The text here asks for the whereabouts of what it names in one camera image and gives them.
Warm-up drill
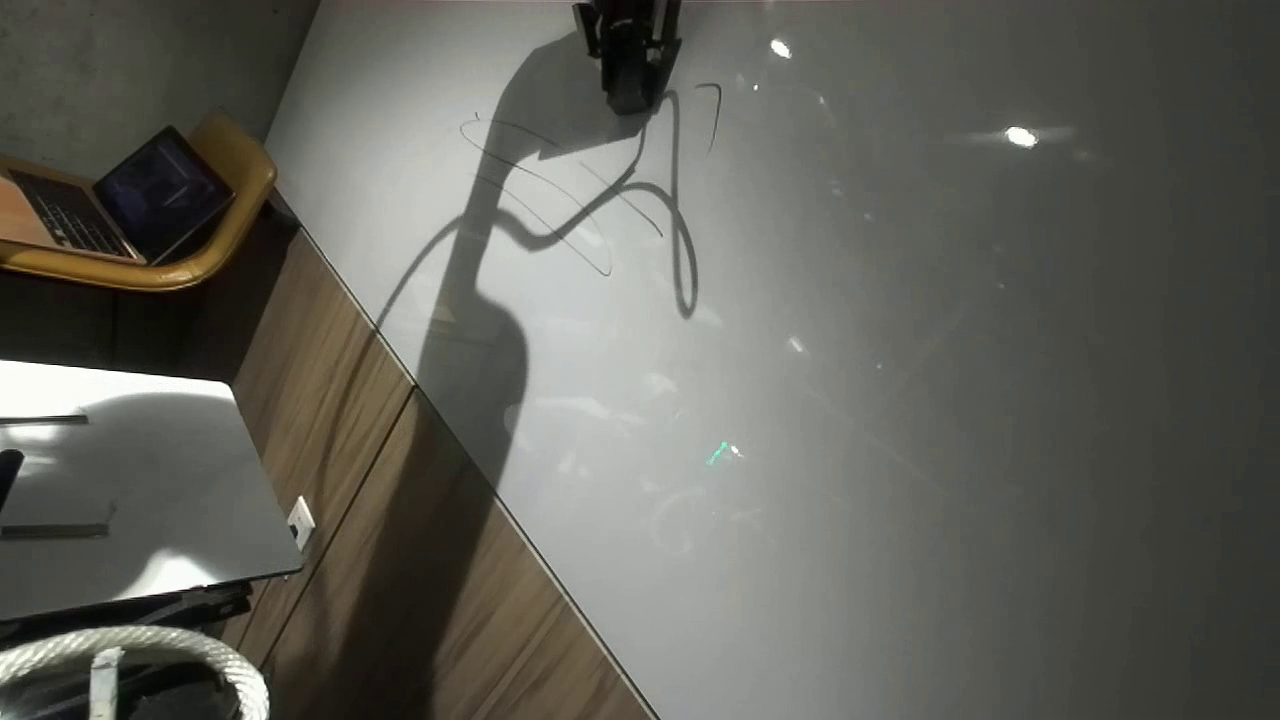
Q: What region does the open laptop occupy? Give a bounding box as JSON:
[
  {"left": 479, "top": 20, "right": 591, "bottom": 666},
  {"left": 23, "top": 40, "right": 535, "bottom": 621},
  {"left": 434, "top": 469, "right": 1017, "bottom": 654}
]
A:
[{"left": 4, "top": 122, "right": 239, "bottom": 267}]

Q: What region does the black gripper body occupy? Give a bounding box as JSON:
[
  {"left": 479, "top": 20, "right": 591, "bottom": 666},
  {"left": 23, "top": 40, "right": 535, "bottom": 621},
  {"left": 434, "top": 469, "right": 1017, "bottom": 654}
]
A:
[{"left": 573, "top": 0, "right": 690, "bottom": 70}]

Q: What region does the large white whiteboard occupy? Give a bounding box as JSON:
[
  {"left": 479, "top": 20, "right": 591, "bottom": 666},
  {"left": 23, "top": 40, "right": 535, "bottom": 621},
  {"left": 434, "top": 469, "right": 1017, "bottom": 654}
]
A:
[{"left": 259, "top": 0, "right": 1280, "bottom": 720}]

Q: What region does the white table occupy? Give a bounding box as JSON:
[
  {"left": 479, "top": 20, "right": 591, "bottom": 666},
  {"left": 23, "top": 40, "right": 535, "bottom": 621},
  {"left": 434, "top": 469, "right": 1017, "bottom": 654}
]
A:
[{"left": 0, "top": 357, "right": 318, "bottom": 625}]

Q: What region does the dark flat strip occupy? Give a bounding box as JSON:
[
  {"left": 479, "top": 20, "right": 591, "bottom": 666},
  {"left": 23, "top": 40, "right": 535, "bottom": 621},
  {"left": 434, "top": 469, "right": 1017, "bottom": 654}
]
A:
[{"left": 0, "top": 407, "right": 93, "bottom": 430}]

